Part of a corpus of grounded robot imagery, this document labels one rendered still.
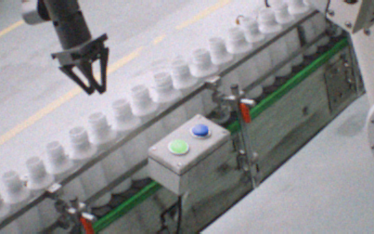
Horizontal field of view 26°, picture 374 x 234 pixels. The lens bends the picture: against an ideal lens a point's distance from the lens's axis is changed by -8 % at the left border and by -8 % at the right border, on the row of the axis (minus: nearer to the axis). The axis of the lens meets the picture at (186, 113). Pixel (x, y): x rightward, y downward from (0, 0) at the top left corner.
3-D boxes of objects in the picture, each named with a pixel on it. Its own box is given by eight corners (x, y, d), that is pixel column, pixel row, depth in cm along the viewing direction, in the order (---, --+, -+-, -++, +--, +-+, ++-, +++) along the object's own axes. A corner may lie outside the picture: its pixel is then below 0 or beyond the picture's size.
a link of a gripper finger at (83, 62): (96, 101, 145) (76, 52, 142) (73, 103, 150) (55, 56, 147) (124, 83, 149) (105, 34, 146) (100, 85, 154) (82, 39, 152)
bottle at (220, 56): (237, 114, 190) (220, 45, 183) (213, 112, 194) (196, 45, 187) (250, 101, 194) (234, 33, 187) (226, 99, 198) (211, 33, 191)
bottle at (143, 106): (178, 153, 181) (158, 81, 174) (163, 168, 176) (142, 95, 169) (154, 151, 184) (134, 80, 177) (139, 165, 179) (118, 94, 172)
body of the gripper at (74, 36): (83, 58, 142) (68, 19, 140) (52, 62, 149) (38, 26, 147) (110, 41, 146) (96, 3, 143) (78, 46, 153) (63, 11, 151)
